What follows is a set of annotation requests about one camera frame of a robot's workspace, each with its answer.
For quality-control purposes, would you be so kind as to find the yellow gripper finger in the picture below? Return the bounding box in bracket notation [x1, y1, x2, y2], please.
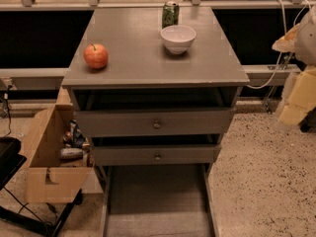
[278, 68, 316, 125]
[272, 25, 299, 52]

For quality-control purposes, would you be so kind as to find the red apple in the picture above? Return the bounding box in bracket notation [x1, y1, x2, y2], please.
[83, 43, 109, 69]

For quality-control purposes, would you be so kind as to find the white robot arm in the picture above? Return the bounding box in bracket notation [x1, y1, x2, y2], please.
[273, 6, 316, 126]

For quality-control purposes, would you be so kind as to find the grey top drawer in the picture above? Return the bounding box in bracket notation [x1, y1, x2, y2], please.
[74, 108, 235, 137]

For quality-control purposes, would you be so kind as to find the grey middle drawer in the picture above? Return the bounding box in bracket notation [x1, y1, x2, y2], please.
[92, 144, 221, 166]

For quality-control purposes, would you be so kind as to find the grey drawer cabinet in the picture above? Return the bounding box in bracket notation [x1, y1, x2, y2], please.
[60, 6, 251, 170]

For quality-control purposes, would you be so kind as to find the grey open bottom drawer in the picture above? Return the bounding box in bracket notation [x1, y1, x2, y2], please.
[100, 164, 218, 237]

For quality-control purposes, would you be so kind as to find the white ceramic bowl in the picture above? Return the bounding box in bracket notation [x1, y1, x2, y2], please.
[160, 25, 197, 54]

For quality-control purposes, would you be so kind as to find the green soda can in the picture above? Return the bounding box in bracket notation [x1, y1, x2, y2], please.
[162, 1, 180, 28]

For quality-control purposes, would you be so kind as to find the dark bottle in box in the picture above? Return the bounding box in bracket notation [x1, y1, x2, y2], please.
[63, 119, 85, 148]

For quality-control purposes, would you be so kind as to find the silver can in box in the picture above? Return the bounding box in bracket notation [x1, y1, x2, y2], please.
[60, 148, 83, 159]

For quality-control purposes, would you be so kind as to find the cardboard box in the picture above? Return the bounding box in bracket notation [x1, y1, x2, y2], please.
[21, 105, 94, 203]

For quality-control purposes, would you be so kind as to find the black stand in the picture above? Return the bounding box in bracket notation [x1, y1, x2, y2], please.
[0, 136, 83, 237]

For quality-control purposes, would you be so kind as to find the white cable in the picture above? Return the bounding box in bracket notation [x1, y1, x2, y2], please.
[246, 0, 312, 90]

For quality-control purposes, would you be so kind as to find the black floor cable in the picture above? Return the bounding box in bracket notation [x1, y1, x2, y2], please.
[2, 186, 53, 229]

